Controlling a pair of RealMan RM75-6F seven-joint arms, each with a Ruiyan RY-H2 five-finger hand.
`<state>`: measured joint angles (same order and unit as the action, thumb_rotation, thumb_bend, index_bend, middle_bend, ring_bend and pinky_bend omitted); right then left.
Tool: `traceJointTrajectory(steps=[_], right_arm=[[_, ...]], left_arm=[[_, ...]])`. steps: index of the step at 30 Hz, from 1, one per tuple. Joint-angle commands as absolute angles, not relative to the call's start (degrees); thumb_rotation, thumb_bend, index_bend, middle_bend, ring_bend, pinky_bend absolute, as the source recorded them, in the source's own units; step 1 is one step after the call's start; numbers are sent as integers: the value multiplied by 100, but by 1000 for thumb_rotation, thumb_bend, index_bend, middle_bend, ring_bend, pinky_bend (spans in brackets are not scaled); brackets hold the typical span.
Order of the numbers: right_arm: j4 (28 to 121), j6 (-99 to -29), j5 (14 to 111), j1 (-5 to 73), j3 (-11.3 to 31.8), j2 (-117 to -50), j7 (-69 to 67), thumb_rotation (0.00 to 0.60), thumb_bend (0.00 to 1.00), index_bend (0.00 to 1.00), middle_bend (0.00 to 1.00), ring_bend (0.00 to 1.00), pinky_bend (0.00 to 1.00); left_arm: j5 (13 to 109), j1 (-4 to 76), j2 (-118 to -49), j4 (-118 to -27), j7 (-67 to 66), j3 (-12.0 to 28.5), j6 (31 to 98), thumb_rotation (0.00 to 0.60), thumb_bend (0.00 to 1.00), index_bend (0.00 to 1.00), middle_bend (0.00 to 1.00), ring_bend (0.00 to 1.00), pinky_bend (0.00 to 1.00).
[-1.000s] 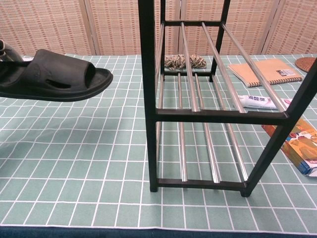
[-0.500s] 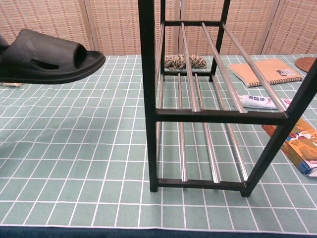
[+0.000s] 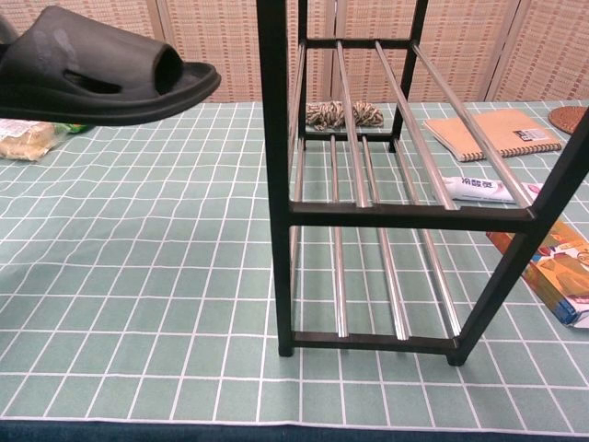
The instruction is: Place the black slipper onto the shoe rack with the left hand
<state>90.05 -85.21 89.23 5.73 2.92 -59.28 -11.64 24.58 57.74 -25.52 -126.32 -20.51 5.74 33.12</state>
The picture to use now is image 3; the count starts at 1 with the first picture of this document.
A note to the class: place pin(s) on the bamboo folding screen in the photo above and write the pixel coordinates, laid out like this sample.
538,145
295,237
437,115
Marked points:
460,69

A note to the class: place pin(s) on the white toothpaste tube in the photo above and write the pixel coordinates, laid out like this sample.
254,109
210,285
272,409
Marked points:
478,189

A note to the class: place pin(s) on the kraft spiral notebook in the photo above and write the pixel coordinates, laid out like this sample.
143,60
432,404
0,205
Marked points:
506,133

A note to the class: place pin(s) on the orange snack box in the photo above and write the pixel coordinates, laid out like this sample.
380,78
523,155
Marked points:
561,271

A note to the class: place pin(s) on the green grid tablecloth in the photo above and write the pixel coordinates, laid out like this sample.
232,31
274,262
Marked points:
138,276

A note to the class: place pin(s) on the brown woven round coaster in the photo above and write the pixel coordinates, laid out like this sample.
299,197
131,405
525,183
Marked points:
570,120

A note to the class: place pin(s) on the green snack packet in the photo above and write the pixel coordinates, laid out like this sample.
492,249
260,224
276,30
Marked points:
73,127

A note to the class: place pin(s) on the black rubber slipper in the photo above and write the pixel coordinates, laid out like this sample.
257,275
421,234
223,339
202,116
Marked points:
92,69

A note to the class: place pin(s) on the black chrome shoe rack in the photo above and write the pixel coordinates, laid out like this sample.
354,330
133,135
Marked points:
278,184

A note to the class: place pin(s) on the clear bread packet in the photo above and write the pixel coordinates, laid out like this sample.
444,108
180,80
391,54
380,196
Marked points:
25,140

